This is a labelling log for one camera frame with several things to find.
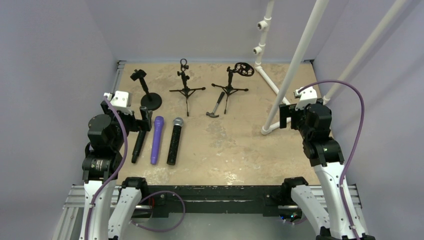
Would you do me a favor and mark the black microphone silver grille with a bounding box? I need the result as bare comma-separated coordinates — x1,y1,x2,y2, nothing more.
166,117,184,166

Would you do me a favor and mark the purple microphone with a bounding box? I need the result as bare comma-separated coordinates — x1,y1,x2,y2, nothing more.
150,116,165,165

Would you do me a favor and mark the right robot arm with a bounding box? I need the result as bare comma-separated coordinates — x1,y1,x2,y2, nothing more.
279,103,375,240

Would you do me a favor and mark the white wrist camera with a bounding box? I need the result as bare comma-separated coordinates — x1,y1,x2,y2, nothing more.
294,86,318,111
103,90,134,116

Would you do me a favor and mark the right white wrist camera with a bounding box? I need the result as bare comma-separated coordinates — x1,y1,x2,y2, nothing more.
294,86,318,111

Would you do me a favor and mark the black round-base mic stand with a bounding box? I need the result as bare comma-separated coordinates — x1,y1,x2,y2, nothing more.
130,69,163,111

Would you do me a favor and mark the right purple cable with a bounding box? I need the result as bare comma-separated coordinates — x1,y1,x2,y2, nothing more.
297,79,366,240

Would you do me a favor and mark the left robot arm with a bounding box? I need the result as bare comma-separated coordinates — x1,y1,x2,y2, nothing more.
79,96,153,240

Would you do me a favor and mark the black tripod stand shock mount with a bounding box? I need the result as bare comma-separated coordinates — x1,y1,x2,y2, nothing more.
211,62,255,114

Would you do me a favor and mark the black tripod stand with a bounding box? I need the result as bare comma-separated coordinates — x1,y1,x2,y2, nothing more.
169,58,206,117

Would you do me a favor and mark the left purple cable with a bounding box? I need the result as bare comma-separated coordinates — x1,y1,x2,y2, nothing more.
84,96,129,240

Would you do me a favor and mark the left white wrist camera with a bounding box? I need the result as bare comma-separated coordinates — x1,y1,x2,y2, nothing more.
103,90,134,116

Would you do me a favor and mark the black wireless microphone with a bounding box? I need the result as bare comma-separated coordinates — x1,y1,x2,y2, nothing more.
131,130,147,164

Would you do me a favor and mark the white PVC pipe frame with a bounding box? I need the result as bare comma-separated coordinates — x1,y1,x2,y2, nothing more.
253,0,409,135

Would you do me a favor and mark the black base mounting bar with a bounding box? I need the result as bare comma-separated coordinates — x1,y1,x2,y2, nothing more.
117,177,311,219

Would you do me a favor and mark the small claw hammer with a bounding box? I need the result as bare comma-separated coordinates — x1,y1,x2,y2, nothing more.
206,91,225,118

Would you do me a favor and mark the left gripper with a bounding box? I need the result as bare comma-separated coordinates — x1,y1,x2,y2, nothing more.
101,100,151,150

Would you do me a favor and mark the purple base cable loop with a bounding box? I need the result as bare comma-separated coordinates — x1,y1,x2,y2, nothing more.
130,190,186,233

